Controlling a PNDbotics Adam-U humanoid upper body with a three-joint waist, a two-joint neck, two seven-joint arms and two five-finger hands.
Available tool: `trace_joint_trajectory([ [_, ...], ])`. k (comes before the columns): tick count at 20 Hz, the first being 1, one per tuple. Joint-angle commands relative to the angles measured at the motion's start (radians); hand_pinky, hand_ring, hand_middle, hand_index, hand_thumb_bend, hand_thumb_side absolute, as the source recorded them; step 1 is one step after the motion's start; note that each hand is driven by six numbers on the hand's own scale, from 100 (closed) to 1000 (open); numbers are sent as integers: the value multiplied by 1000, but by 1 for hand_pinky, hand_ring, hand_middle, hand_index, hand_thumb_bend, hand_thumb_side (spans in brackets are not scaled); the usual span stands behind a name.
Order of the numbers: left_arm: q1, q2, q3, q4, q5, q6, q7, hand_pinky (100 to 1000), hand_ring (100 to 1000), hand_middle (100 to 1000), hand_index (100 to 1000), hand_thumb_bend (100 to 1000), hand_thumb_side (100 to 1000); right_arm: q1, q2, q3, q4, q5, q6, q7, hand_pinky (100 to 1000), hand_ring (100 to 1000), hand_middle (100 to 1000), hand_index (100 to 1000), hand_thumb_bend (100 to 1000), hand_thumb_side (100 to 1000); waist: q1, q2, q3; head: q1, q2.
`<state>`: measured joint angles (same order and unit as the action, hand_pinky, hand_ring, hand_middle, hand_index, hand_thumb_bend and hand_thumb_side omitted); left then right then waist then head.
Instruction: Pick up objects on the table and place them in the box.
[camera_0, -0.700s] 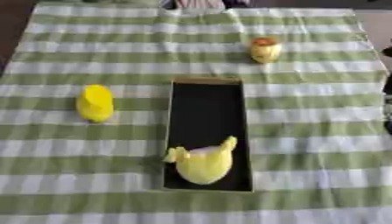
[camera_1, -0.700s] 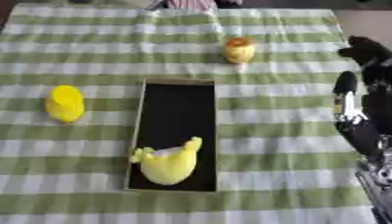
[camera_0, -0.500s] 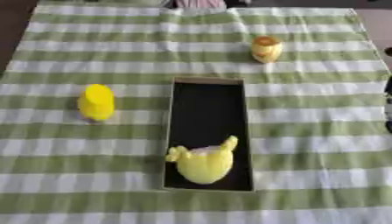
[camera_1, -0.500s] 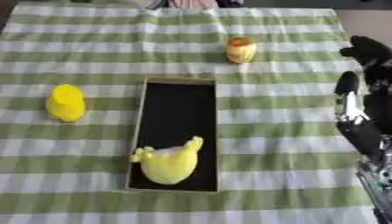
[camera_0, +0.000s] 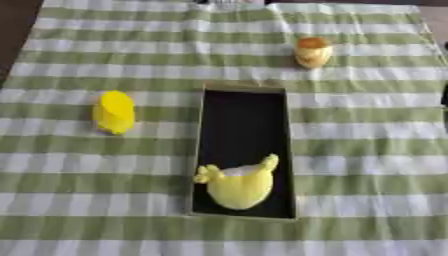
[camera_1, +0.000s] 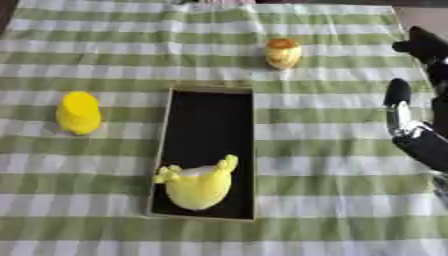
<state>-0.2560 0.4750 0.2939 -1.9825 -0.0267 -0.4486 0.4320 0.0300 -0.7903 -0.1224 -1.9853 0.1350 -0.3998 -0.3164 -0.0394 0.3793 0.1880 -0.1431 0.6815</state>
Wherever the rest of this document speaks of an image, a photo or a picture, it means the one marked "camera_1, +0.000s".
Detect yellow cone-shaped toy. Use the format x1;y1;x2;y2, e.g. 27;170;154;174
54;90;105;136

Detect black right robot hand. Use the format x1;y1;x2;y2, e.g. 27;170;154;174
381;25;448;173

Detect yellow soft toy chick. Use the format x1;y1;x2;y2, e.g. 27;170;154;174
152;153;240;212

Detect tan cardboard box black inside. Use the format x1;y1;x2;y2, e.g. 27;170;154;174
143;80;259;222

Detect yellow egg-shaped toy brown top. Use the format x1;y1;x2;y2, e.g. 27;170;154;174
262;37;305;71

